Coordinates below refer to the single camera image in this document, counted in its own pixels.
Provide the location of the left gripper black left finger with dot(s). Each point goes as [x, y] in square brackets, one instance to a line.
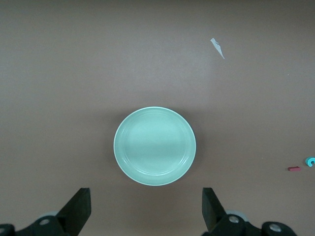
[78, 214]

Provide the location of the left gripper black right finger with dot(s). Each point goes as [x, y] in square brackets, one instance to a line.
[211, 214]

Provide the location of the dark red foam letter l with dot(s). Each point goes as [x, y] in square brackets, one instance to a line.
[294, 168]

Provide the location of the teal foam letter c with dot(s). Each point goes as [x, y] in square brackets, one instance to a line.
[307, 161]

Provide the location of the green plate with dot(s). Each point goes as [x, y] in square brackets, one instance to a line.
[155, 147]

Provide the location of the white tape scrap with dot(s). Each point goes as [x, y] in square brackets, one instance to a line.
[217, 48]

